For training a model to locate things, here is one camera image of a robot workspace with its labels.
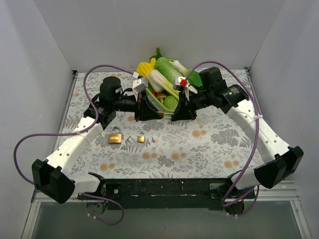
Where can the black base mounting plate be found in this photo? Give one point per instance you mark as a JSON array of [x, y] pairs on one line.
[[157, 193]]

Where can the floral patterned table mat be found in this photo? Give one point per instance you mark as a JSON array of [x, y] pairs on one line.
[[211, 146]]

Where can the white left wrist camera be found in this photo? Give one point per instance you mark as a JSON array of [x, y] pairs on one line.
[[140, 83]]

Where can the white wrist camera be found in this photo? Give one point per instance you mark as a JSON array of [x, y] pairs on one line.
[[181, 84], [140, 83]]

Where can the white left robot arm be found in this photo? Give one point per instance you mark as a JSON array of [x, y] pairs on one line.
[[51, 175]]

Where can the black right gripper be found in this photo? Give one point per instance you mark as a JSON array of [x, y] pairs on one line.
[[188, 107]]

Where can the napa cabbage toy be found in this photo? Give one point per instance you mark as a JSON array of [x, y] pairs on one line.
[[171, 69]]

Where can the large brass padlock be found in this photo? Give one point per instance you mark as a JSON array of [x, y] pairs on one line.
[[115, 136]]

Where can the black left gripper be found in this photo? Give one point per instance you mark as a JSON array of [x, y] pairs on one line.
[[137, 108]]

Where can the small brass padlock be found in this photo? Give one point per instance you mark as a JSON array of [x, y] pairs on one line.
[[141, 137]]

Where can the small brass padlock shackle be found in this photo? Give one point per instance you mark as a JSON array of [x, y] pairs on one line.
[[165, 115]]

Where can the brown mushroom toy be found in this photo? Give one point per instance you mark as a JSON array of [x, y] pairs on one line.
[[161, 97]]

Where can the green round cabbage toy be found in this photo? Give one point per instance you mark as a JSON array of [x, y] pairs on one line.
[[170, 102]]

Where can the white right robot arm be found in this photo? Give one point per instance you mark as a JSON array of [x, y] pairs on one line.
[[280, 159]]

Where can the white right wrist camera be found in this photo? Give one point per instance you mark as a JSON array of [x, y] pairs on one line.
[[181, 84]]

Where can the green plastic tray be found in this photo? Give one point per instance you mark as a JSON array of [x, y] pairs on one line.
[[193, 79]]

